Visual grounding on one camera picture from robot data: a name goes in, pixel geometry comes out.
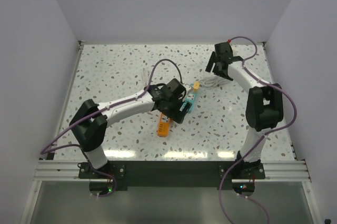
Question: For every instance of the orange power strip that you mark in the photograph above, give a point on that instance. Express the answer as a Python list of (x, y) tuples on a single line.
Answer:
[(163, 126)]

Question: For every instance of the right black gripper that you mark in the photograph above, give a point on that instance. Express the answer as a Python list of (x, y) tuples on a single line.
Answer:
[(214, 60)]

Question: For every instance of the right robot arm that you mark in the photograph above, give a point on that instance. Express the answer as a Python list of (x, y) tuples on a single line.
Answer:
[(264, 108)]

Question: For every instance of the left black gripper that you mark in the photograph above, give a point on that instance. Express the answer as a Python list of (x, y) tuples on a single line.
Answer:
[(177, 115)]

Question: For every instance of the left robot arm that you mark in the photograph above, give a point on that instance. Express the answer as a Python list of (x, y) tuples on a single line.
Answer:
[(92, 119)]

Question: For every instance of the blue power strip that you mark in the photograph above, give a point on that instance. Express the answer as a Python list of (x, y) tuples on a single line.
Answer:
[(191, 98)]

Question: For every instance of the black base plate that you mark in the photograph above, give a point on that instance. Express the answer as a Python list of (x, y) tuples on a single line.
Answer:
[(121, 175)]

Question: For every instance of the yellow plug adapter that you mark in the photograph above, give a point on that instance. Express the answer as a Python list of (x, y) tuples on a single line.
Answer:
[(196, 86)]

